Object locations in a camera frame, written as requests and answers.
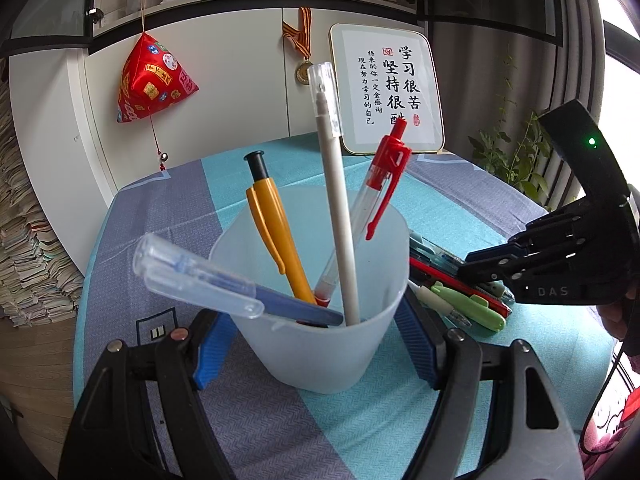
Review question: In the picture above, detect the white pen clear cap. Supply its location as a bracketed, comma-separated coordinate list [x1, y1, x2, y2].
[306, 62, 362, 326]

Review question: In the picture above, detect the tall pile of papers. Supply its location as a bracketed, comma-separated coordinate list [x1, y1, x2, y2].
[0, 75, 87, 322]

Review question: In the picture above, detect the blue pen clear cap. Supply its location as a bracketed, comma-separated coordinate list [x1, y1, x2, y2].
[132, 232, 346, 329]

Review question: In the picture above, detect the green potted plant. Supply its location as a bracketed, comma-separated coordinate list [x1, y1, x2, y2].
[467, 42, 556, 211]

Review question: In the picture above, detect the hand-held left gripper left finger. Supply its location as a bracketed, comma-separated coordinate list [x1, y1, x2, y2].
[59, 310, 236, 480]

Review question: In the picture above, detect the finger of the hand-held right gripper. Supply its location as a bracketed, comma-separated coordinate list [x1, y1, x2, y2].
[457, 245, 591, 291]
[507, 200, 626, 256]

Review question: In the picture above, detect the red pyramid hanging ornament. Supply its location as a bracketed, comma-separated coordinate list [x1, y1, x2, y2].
[116, 0, 201, 171]

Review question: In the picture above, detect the pile of assorted pens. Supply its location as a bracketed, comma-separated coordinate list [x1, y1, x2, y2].
[407, 230, 516, 333]

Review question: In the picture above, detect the clear pen red clip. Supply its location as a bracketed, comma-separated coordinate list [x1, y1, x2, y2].
[314, 121, 412, 309]

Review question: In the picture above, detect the person's right hand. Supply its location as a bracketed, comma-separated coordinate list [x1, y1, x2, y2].
[597, 301, 627, 339]

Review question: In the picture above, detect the medal with striped ribbon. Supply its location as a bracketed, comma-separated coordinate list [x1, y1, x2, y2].
[281, 6, 316, 86]

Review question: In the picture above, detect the framed calligraphy sign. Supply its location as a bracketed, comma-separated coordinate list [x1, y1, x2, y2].
[328, 23, 447, 156]

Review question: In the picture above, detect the white bookshelf cabinet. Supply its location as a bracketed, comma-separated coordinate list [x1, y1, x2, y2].
[7, 0, 436, 281]

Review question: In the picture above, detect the blue grey tablecloth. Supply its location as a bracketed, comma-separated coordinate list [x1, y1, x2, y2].
[72, 132, 618, 480]

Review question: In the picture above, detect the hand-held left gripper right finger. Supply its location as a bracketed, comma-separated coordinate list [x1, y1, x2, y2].
[395, 292, 586, 480]

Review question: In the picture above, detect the translucent plastic cup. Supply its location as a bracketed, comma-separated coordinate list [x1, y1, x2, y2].
[210, 187, 412, 395]

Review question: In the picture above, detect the grey curtain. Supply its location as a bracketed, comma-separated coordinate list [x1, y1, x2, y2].
[430, 0, 608, 211]

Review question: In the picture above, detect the orange ballpoint pen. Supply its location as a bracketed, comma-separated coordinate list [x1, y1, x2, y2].
[244, 151, 319, 306]

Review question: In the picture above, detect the white cartoon printed cloth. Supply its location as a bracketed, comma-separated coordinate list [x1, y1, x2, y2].
[582, 380, 640, 480]

